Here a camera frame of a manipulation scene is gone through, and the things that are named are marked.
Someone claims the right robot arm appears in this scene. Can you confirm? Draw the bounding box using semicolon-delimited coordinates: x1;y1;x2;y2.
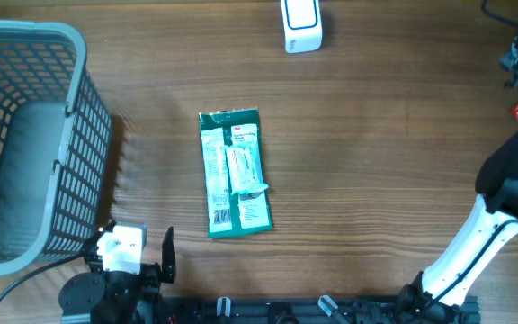
381;2;518;323

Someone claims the white barcode scanner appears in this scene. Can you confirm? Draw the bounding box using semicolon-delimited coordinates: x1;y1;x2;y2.
280;0;323;54

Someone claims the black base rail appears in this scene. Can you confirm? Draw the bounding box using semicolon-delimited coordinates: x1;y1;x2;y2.
160;295;482;324

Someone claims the green 3M package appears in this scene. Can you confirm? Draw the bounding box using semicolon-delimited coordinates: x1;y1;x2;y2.
199;108;273;239

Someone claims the light green wipes pack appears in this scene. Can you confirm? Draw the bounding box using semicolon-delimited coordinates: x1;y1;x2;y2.
226;142;269;195

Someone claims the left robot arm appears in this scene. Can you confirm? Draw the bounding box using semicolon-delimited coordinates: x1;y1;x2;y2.
58;220;177;324

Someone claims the grey plastic shopping basket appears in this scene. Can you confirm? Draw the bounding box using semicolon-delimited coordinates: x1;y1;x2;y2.
0;21;112;275

